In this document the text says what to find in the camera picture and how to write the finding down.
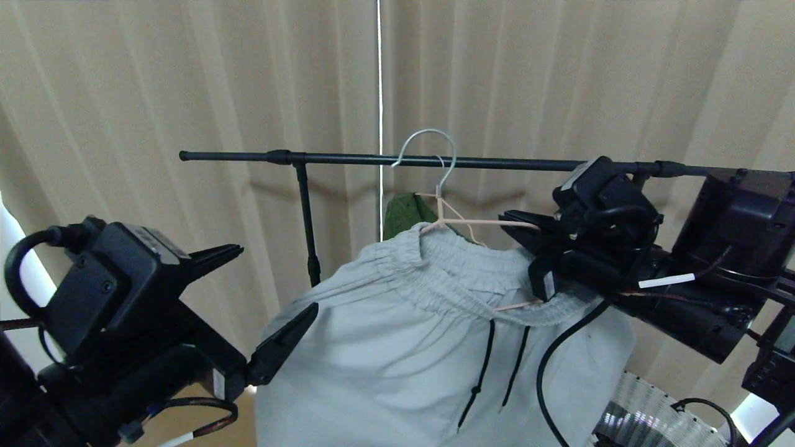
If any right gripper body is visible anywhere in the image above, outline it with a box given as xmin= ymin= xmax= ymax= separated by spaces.
xmin=528 ymin=244 xmax=654 ymax=304

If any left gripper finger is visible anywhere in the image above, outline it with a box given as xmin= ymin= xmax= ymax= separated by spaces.
xmin=185 ymin=244 xmax=244 ymax=284
xmin=247 ymin=302 xmax=319 ymax=387

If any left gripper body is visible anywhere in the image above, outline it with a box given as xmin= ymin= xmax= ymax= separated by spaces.
xmin=37 ymin=303 xmax=250 ymax=447

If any pale blue-grey garment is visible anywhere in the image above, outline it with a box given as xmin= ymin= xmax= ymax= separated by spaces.
xmin=255 ymin=222 xmax=637 ymax=447

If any pink clothes hanger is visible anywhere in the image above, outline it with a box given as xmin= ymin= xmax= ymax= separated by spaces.
xmin=415 ymin=155 xmax=486 ymax=246
xmin=391 ymin=129 xmax=542 ymax=311

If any green printed T-shirt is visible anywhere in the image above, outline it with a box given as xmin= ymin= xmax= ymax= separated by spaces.
xmin=382 ymin=192 xmax=474 ymax=244

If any black clothes rack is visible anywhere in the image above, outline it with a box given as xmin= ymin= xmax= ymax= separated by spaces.
xmin=179 ymin=149 xmax=712 ymax=287

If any white laundry basket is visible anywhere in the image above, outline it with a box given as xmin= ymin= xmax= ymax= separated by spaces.
xmin=590 ymin=371 xmax=740 ymax=447

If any beige curtain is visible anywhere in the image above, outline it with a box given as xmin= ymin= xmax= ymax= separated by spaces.
xmin=0 ymin=0 xmax=795 ymax=435

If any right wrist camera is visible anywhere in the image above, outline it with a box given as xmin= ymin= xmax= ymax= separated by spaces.
xmin=552 ymin=156 xmax=664 ymax=249

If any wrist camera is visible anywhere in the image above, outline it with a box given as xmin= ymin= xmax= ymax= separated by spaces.
xmin=37 ymin=216 xmax=193 ymax=373
xmin=552 ymin=156 xmax=664 ymax=249

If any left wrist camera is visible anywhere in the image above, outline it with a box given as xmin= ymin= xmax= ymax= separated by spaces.
xmin=37 ymin=216 xmax=193 ymax=373

